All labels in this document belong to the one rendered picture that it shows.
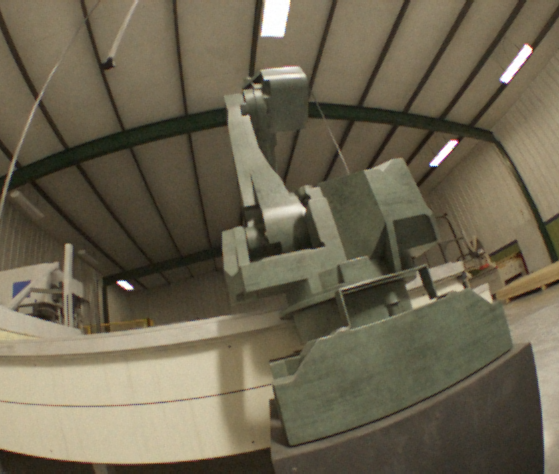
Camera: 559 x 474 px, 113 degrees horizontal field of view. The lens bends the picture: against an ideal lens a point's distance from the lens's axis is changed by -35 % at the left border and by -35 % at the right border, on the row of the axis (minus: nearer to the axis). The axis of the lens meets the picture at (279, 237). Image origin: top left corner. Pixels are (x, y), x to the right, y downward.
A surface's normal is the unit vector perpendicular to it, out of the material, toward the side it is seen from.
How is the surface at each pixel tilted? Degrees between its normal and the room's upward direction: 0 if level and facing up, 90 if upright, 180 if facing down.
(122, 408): 90
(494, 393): 90
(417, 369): 90
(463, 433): 90
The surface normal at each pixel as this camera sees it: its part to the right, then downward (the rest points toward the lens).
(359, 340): 0.04, -0.38
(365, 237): -0.77, -0.06
